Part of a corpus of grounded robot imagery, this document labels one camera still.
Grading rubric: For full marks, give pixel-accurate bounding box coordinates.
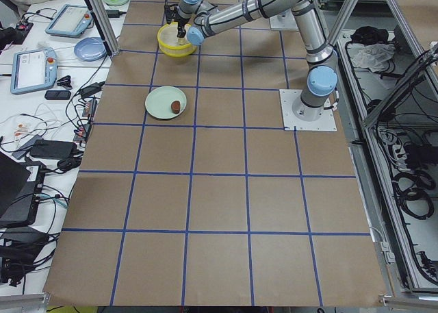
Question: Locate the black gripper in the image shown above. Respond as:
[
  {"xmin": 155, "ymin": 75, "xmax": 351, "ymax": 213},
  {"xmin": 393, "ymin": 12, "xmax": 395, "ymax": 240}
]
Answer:
[{"xmin": 175, "ymin": 16, "xmax": 188, "ymax": 39}]

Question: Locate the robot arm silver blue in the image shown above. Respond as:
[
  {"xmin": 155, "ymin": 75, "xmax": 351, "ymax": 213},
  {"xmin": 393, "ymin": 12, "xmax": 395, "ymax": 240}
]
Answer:
[{"xmin": 164, "ymin": 0, "xmax": 337, "ymax": 109}]

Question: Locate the middle yellow bamboo steamer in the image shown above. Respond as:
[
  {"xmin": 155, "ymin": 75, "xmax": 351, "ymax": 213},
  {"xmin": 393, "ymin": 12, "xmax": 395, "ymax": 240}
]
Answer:
[{"xmin": 157, "ymin": 22, "xmax": 196, "ymax": 58}]

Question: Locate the light green plate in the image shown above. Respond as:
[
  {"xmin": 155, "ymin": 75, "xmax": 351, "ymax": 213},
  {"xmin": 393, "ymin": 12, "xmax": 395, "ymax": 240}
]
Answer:
[{"xmin": 145, "ymin": 86, "xmax": 187, "ymax": 120}]

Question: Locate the brown bun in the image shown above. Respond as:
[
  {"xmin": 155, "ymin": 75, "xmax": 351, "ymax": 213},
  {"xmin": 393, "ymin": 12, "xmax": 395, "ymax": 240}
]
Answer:
[{"xmin": 170, "ymin": 100, "xmax": 181, "ymax": 114}]

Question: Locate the black power adapter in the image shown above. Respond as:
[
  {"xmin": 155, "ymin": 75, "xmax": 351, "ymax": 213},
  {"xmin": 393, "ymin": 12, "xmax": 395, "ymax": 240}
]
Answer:
[{"xmin": 106, "ymin": 10, "xmax": 120, "ymax": 18}]

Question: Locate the blue plate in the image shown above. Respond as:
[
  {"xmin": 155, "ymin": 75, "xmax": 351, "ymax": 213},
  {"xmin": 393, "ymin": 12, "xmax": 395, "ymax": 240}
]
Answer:
[{"xmin": 74, "ymin": 37, "xmax": 106, "ymax": 62}]

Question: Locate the far teach pendant tablet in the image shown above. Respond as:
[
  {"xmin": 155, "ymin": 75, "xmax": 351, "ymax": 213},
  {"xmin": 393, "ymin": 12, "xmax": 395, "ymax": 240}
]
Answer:
[{"xmin": 45, "ymin": 5, "xmax": 92, "ymax": 38}]

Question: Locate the teach pendant tablet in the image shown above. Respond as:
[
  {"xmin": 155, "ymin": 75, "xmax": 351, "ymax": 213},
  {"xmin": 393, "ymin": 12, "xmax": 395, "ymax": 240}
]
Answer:
[
  {"xmin": 10, "ymin": 48, "xmax": 57, "ymax": 95},
  {"xmin": 45, "ymin": 5, "xmax": 92, "ymax": 38}
]

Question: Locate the near teach pendant tablet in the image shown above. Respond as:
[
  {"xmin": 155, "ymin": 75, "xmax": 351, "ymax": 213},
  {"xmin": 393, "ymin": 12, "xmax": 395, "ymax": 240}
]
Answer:
[{"xmin": 10, "ymin": 48, "xmax": 57, "ymax": 95}]

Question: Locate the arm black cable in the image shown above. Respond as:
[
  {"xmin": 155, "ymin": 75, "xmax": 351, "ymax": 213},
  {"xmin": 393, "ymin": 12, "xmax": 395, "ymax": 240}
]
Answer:
[{"xmin": 164, "ymin": 0, "xmax": 181, "ymax": 23}]

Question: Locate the aluminium frame post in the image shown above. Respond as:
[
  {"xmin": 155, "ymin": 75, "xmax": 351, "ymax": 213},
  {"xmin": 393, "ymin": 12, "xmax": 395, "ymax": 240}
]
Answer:
[{"xmin": 84, "ymin": 0, "xmax": 120, "ymax": 58}]

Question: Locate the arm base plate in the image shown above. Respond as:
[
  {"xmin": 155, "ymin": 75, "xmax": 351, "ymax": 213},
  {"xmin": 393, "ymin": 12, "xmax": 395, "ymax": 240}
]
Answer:
[
  {"xmin": 270, "ymin": 12, "xmax": 298, "ymax": 32},
  {"xmin": 279, "ymin": 89, "xmax": 337, "ymax": 132}
]

